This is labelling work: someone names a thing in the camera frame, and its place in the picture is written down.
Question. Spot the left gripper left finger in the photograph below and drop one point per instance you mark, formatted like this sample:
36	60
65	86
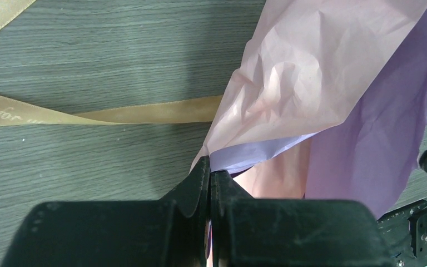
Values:
170	231

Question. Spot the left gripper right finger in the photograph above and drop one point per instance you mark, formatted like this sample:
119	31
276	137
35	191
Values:
290	232

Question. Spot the pink flower bouquet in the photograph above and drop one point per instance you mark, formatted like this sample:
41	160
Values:
329	102

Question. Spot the tan ribbon bow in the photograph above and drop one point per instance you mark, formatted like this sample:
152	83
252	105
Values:
14	112

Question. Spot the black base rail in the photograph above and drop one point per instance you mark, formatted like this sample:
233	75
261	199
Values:
405	232

